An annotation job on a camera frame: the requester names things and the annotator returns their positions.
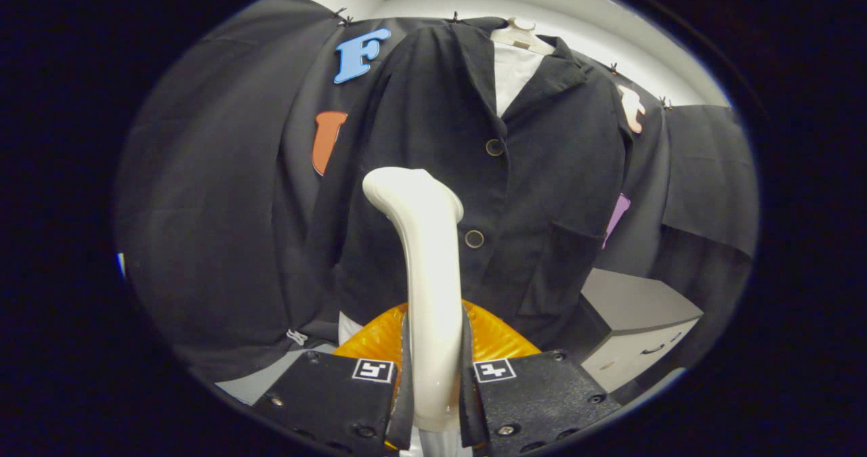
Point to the black backdrop cloth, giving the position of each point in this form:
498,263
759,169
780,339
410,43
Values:
203,206

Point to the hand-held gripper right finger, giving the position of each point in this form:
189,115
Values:
535,396

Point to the black suit jacket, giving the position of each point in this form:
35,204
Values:
433,105

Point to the white clothes hanger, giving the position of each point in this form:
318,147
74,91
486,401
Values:
520,34

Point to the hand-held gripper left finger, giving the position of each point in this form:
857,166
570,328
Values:
325,396

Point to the grey cabinet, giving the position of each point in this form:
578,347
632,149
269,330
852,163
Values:
630,308

